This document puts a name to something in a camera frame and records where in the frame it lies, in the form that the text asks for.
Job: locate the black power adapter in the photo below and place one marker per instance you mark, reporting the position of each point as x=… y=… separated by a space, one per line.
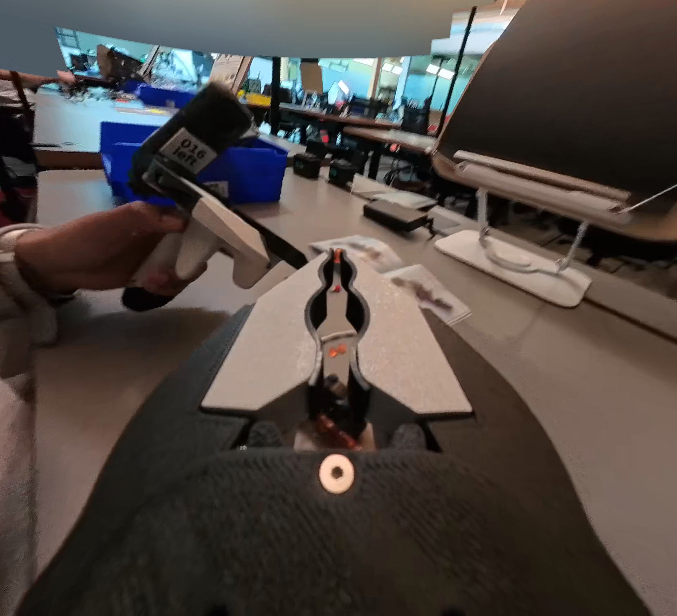
x=394 y=214

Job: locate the lego instruction booklet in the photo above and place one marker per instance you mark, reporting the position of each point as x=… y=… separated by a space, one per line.
x=433 y=293

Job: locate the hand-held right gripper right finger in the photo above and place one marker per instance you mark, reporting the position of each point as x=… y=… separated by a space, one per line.
x=407 y=362

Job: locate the black lego motorcycle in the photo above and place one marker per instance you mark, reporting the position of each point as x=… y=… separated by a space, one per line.
x=336 y=431

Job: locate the person's left hand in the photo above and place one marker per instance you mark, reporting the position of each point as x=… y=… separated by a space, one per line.
x=95 y=251

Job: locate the black battery charger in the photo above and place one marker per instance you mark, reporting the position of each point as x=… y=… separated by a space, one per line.
x=307 y=166
x=341 y=174

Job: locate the blue plastic bin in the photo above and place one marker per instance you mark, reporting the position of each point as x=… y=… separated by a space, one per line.
x=254 y=177
x=158 y=96

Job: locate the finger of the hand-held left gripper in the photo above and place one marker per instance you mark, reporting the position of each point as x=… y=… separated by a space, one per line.
x=232 y=240
x=280 y=247

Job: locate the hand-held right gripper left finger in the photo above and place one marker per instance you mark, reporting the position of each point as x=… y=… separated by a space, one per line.
x=264 y=356

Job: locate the background office desk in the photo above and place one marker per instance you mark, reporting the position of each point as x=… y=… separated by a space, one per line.
x=370 y=124

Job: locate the person's left forearm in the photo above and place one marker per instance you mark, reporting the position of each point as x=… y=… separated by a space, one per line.
x=21 y=309

